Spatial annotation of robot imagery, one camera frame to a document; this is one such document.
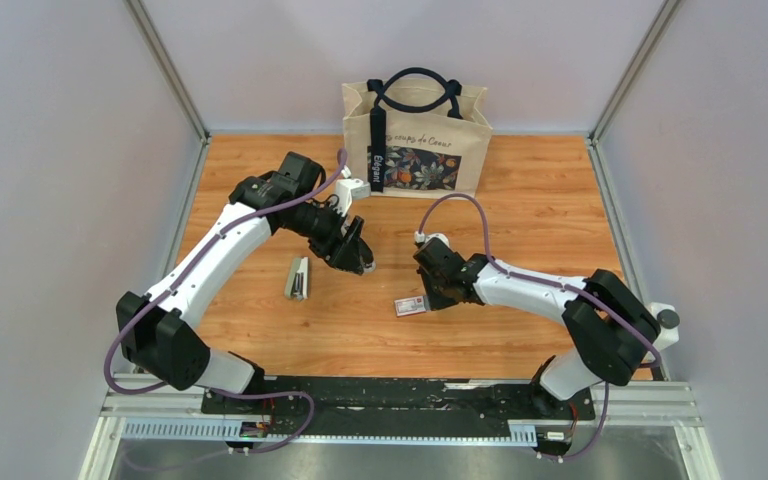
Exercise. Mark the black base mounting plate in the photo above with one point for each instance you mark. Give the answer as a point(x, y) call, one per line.
point(397, 407)

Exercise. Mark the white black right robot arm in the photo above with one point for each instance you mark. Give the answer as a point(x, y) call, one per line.
point(613, 332)

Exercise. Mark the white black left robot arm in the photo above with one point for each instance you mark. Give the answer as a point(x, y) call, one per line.
point(157, 329)

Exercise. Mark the beige floral tote bag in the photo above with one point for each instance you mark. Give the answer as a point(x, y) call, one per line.
point(416, 134)

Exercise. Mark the aluminium frame rail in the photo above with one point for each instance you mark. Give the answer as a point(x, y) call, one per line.
point(167, 413)

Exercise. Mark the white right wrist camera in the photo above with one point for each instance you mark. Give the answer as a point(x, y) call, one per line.
point(421, 238)

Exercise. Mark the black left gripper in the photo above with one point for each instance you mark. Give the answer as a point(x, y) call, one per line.
point(343, 252)

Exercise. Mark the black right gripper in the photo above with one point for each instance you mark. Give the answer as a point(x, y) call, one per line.
point(434, 302)

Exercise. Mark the red white staple box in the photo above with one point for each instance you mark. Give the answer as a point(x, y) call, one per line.
point(411, 306)

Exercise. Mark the small grey-green stapler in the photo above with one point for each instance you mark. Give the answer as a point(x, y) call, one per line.
point(297, 285)

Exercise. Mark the white box with black knob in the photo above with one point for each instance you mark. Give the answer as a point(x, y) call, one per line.
point(668, 320)

